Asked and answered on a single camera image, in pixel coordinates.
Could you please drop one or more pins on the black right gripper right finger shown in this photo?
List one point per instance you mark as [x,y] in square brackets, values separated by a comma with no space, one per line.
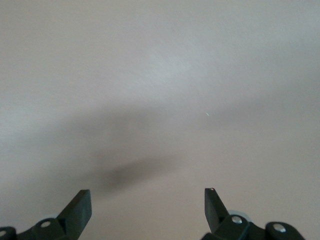
[216,215]

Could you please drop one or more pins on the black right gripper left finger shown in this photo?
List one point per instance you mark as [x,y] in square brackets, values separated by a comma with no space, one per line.
[75,217]

